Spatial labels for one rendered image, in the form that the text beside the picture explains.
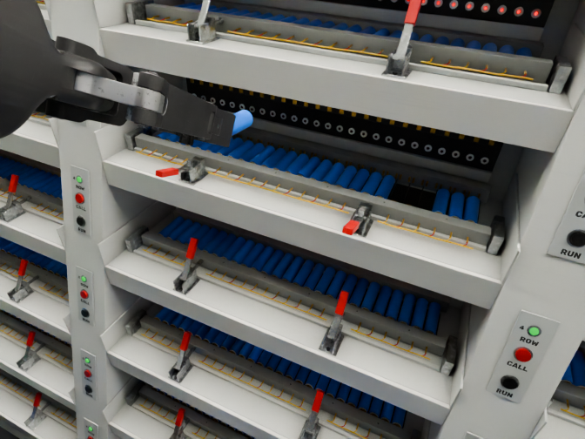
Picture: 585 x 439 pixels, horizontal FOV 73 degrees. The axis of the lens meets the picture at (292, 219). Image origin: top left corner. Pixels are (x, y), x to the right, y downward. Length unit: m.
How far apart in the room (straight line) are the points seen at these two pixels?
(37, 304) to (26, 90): 0.87
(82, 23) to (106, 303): 0.48
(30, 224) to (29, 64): 0.77
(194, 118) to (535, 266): 0.40
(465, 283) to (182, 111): 0.39
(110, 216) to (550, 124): 0.66
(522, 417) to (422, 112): 0.40
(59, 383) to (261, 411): 0.54
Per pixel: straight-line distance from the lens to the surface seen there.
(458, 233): 0.55
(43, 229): 0.92
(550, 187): 0.49
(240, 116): 0.41
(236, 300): 0.68
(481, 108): 0.47
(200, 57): 0.57
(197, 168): 0.61
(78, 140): 0.74
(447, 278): 0.52
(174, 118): 0.24
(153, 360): 0.86
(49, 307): 1.03
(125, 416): 1.04
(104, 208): 0.74
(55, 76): 0.21
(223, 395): 0.80
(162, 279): 0.73
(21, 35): 0.20
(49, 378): 1.15
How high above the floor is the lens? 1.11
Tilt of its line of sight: 22 degrees down
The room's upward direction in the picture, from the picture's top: 10 degrees clockwise
